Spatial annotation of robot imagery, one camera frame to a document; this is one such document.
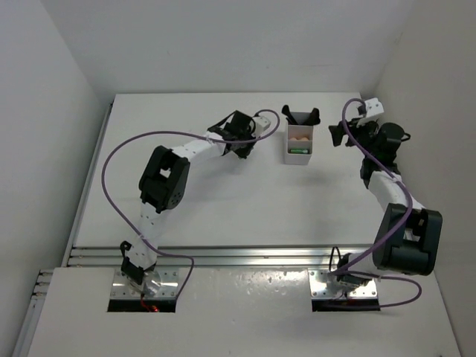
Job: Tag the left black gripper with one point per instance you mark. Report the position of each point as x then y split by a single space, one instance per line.
244 152

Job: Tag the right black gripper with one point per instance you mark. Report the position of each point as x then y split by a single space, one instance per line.
354 129

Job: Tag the black fan makeup brush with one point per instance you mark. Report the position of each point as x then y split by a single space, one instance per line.
302 118

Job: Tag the dark green lip balm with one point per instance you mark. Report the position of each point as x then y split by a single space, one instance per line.
298 151

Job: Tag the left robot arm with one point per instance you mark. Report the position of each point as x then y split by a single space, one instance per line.
164 180

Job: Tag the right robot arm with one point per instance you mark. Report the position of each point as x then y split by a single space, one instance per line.
409 234

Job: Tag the translucent white organizer box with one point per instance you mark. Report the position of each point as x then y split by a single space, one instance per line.
298 132

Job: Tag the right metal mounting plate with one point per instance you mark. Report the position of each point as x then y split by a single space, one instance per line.
324 286

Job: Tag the metal mounting plate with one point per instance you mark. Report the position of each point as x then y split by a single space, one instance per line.
159 284
324 286

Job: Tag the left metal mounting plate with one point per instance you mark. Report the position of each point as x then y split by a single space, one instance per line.
159 284

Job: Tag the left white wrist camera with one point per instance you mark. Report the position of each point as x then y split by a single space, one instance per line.
261 124

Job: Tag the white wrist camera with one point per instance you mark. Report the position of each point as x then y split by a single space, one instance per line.
371 109
261 124

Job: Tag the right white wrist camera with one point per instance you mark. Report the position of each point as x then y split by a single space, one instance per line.
371 109

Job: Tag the aluminium rail frame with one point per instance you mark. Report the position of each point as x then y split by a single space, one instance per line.
242 242

